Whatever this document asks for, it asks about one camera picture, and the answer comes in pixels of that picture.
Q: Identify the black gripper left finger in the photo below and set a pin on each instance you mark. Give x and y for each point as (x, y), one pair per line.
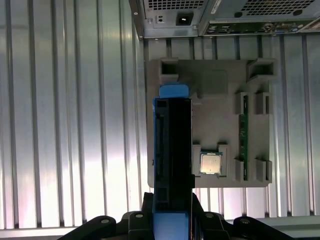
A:
(140, 225)

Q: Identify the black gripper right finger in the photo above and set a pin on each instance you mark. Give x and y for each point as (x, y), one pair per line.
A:
(212, 225)

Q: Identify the hard disk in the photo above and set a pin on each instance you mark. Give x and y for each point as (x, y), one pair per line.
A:
(172, 150)

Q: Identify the silver CPU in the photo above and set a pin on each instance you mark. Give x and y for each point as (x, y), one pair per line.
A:
(212, 162)

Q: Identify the green RAM stick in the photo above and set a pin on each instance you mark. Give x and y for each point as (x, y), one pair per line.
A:
(244, 130)

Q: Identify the grey parts rack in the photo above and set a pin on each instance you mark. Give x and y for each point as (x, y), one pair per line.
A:
(215, 120)

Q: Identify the green motherboard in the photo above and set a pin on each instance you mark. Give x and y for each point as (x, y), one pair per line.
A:
(250, 27)

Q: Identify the black PC case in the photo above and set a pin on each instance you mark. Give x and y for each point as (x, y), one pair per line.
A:
(138, 22)

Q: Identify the grey power supply unit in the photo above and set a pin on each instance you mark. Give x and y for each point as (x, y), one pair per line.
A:
(172, 22)

